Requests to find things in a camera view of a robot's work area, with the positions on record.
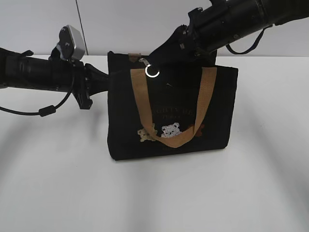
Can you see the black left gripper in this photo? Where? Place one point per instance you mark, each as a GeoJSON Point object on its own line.
{"type": "Point", "coordinates": [88, 80]}

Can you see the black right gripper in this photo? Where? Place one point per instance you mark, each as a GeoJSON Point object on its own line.
{"type": "Point", "coordinates": [185, 42]}

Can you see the black tote bag brown handles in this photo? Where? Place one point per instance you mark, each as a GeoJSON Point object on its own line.
{"type": "Point", "coordinates": [173, 92]}

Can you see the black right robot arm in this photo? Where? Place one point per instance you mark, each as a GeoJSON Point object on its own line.
{"type": "Point", "coordinates": [224, 22]}

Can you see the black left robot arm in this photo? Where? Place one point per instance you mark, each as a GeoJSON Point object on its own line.
{"type": "Point", "coordinates": [22, 70]}

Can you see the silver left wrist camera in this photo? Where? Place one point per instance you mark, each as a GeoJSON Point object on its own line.
{"type": "Point", "coordinates": [71, 45]}

